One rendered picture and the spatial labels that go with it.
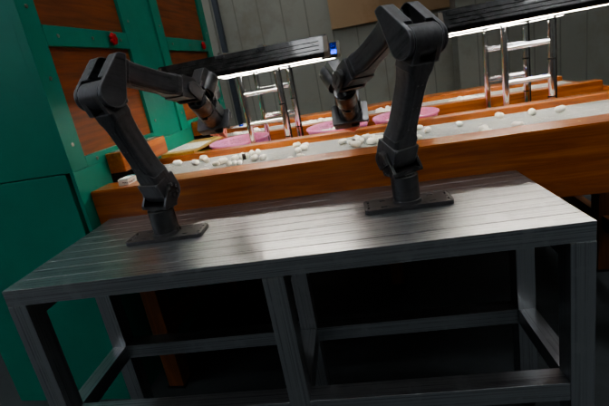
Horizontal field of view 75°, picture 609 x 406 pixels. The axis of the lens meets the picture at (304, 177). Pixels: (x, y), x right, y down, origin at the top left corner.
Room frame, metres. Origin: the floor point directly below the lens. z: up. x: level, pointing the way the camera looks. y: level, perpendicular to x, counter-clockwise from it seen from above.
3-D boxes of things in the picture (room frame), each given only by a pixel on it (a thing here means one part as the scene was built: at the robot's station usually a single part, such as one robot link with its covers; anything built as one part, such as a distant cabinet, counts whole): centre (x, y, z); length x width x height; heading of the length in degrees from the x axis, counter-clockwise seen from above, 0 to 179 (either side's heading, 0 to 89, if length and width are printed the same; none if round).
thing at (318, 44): (1.45, 0.14, 1.08); 0.62 x 0.08 x 0.07; 78
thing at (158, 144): (1.48, 0.59, 0.83); 0.30 x 0.06 x 0.07; 168
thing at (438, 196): (0.87, -0.23, 0.71); 0.20 x 0.07 x 0.08; 82
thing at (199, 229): (0.96, 0.37, 0.71); 0.20 x 0.07 x 0.08; 82
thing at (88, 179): (1.91, 0.81, 0.42); 1.36 x 0.55 x 0.84; 168
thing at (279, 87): (1.53, 0.12, 0.90); 0.20 x 0.19 x 0.45; 78
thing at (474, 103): (1.80, -0.37, 0.71); 1.81 x 0.06 x 0.11; 78
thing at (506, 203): (1.16, 0.04, 0.65); 1.20 x 0.90 x 0.04; 82
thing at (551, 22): (1.33, -0.83, 0.90); 0.20 x 0.19 x 0.45; 78
